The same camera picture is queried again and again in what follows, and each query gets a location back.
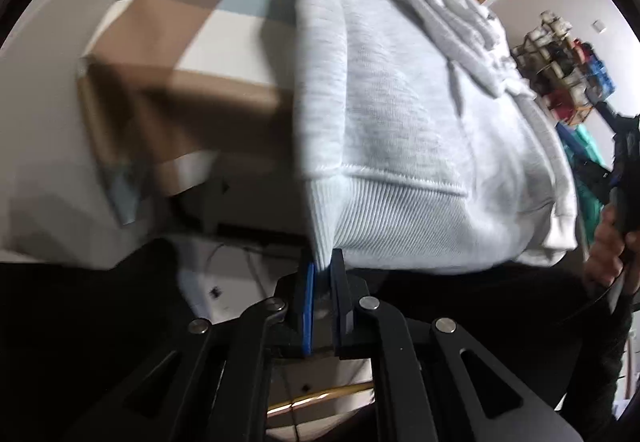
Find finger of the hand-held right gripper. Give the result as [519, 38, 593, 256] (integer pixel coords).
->
[594, 99, 627, 137]

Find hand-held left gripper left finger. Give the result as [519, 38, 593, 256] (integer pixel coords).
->
[65, 262, 317, 442]

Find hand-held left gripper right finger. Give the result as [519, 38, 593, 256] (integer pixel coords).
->
[330, 248, 583, 442]

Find light grey sweatshirt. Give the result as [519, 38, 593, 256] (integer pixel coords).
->
[292, 0, 578, 275]

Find person's right hand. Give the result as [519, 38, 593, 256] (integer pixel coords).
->
[582, 208, 640, 290]

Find teal garment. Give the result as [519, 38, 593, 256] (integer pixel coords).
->
[557, 122, 606, 243]

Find wooden shoe rack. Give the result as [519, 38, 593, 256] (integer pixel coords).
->
[512, 11, 616, 125]

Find white dotted floor mat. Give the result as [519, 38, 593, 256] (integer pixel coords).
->
[177, 242, 306, 323]

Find brass metal tube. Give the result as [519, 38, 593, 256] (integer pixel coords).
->
[267, 382, 373, 415]

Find person's black clothing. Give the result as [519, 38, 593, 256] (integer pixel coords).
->
[0, 237, 596, 442]

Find brown checkered blanket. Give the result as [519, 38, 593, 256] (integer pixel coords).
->
[77, 0, 331, 225]

